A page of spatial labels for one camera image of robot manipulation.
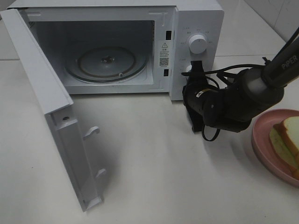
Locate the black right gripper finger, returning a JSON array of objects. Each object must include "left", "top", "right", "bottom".
[
  {"left": 191, "top": 60, "right": 204, "bottom": 74},
  {"left": 191, "top": 116, "right": 203, "bottom": 133}
]

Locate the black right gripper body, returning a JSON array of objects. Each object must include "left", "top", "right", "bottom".
[{"left": 182, "top": 72, "right": 209, "bottom": 121}]

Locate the pink round plate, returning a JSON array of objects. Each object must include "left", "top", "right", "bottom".
[{"left": 251, "top": 109, "right": 299, "bottom": 187}]

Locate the sandwich with lettuce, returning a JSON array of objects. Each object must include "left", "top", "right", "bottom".
[{"left": 269, "top": 116, "right": 299, "bottom": 179}]

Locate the white microwave door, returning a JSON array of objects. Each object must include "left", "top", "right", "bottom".
[{"left": 0, "top": 9, "right": 102, "bottom": 211}]

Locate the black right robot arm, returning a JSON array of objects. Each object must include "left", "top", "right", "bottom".
[{"left": 182, "top": 30, "right": 299, "bottom": 133}]

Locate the white lower microwave knob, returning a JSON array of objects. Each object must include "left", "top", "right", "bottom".
[{"left": 185, "top": 65, "right": 192, "bottom": 72}]

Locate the white microwave knob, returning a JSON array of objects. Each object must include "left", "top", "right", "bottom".
[
  {"left": 185, "top": 65, "right": 192, "bottom": 72},
  {"left": 188, "top": 34, "right": 207, "bottom": 54}
]

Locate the white upper microwave knob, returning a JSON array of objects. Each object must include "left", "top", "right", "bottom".
[{"left": 188, "top": 34, "right": 207, "bottom": 54}]

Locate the glass microwave turntable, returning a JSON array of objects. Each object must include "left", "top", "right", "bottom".
[{"left": 65, "top": 46, "right": 148, "bottom": 83}]

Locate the white microwave oven body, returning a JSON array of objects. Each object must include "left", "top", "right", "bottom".
[{"left": 6, "top": 0, "right": 224, "bottom": 100}]

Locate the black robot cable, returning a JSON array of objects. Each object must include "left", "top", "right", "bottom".
[{"left": 181, "top": 57, "right": 271, "bottom": 141}]

